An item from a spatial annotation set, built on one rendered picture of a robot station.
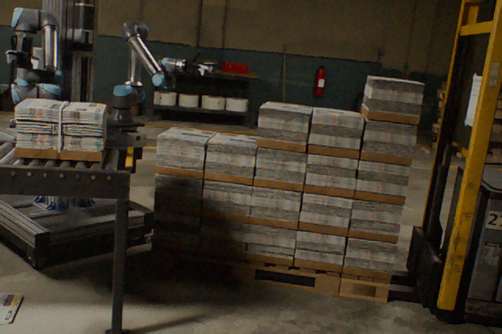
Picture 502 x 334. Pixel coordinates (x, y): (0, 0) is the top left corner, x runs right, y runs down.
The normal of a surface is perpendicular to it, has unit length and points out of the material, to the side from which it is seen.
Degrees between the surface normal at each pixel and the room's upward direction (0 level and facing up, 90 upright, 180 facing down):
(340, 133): 90
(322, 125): 90
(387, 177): 90
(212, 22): 90
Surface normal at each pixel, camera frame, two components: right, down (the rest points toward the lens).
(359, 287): -0.11, 0.22
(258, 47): 0.21, 0.25
